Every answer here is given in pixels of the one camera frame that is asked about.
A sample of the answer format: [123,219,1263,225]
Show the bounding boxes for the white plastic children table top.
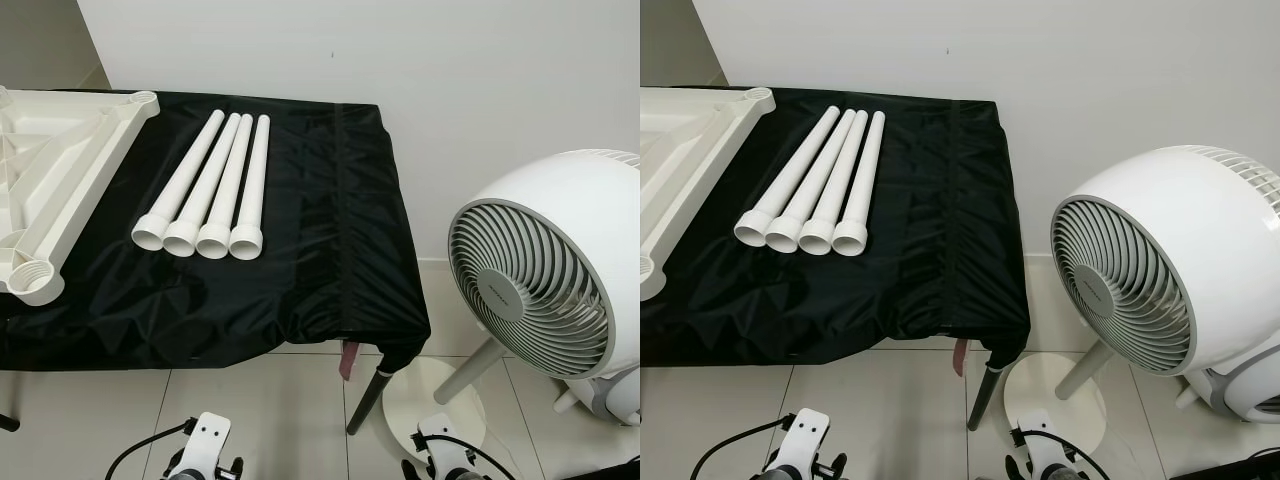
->
[0,86,161,307]
[640,86,776,301]

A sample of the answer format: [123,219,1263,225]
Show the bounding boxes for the black table cloth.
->
[0,88,432,373]
[640,86,1032,373]

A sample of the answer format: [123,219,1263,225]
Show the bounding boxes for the white pedestal fan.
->
[385,149,641,463]
[1000,145,1280,456]

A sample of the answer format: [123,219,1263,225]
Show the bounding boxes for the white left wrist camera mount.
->
[790,408,831,469]
[190,412,233,471]

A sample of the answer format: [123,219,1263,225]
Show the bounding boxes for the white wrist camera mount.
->
[1015,410,1059,471]
[417,413,461,471]
[790,408,831,469]
[190,412,233,471]

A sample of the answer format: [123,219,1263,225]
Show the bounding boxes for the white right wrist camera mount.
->
[417,413,461,471]
[1015,410,1059,471]

